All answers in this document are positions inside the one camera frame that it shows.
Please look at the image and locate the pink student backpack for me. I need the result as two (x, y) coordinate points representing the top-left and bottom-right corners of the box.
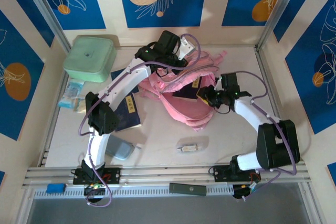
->
(138, 49), (228, 133)

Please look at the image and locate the grey pencil case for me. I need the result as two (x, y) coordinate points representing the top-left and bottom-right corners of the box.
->
(104, 134), (142, 161)

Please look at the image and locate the clear pouch with pens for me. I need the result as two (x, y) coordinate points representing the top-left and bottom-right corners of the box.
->
(175, 136), (209, 154)

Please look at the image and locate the mint green square case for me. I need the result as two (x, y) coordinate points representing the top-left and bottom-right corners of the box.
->
(62, 36), (118, 83)

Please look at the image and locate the small circuit board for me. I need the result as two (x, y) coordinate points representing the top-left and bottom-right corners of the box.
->
(232, 179), (261, 200)
(83, 183), (106, 197)

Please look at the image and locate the dark bar-shaped device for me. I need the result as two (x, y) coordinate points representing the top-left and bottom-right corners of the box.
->
(169, 182), (207, 196)

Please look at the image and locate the beige snack packet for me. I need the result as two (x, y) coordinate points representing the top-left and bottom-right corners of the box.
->
(73, 95), (87, 114)

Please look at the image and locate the blue block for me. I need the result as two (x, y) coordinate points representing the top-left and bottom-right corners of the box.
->
(46, 183), (66, 194)

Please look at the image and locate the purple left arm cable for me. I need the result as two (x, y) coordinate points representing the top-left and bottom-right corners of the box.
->
(78, 33), (203, 208)

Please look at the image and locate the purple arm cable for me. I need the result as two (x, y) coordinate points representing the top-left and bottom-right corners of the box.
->
(236, 70), (299, 201)
(78, 33), (203, 208)

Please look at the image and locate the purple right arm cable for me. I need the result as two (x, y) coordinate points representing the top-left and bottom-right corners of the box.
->
(236, 70), (299, 201)

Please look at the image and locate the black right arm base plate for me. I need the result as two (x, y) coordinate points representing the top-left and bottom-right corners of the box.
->
(212, 165), (262, 183)

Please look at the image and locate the aluminium front rail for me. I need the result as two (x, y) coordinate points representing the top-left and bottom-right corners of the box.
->
(22, 163), (312, 188)

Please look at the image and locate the aluminium frame post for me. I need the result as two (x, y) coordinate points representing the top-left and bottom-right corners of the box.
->
(256, 0), (307, 51)
(19, 0), (72, 49)

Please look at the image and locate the grey slotted cable duct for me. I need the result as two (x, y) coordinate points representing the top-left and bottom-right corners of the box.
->
(33, 185), (235, 199)

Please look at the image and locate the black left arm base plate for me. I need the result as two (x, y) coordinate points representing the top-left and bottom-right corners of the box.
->
(72, 166), (123, 185)

